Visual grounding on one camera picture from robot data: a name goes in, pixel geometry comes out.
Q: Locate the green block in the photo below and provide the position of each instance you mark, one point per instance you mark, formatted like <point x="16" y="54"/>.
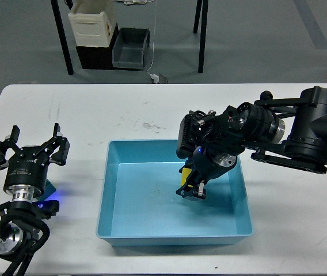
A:
<point x="48" y="191"/>

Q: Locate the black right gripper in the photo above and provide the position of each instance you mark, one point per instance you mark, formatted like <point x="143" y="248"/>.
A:
<point x="205" y="165"/>

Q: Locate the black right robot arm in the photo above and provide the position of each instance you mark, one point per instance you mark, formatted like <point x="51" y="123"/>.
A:
<point x="289" y="132"/>

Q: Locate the light blue plastic box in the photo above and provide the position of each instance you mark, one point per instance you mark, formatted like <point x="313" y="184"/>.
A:
<point x="140" y="207"/>

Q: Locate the white power adapter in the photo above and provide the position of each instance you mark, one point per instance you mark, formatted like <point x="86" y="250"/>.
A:
<point x="154" y="78"/>

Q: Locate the yellow block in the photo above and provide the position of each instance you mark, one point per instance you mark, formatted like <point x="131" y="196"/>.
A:
<point x="185" y="172"/>

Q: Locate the dark brown box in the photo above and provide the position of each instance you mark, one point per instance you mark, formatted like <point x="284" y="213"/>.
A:
<point x="97" y="58"/>

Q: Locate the grey storage bin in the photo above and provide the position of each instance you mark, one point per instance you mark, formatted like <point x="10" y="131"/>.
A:
<point x="130" y="49"/>

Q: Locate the cream plastic container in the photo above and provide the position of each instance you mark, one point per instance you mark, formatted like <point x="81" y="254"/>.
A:
<point x="93" y="22"/>

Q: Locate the right black table leg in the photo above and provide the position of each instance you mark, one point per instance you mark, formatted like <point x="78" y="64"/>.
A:
<point x="200" y="21"/>

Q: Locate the black table leg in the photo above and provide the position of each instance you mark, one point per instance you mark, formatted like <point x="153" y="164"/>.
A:
<point x="62" y="37"/>
<point x="200" y="21"/>

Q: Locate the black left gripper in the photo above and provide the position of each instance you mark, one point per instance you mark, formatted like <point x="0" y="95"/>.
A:
<point x="29" y="165"/>

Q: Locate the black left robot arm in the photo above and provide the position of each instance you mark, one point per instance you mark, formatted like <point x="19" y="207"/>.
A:
<point x="23" y="230"/>

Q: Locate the left black table leg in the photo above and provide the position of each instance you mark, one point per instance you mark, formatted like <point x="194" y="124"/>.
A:
<point x="62" y="37"/>

